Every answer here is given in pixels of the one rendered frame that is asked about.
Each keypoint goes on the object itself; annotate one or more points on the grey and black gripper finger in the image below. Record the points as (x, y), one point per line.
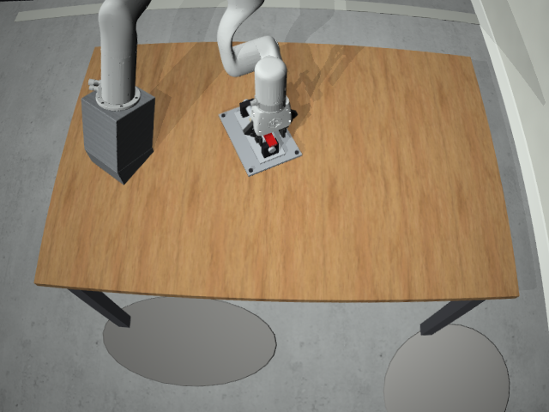
(284, 130)
(249, 131)

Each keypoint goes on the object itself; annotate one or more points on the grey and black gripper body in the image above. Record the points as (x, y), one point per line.
(271, 122)

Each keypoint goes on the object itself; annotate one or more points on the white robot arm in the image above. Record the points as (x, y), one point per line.
(117, 86)

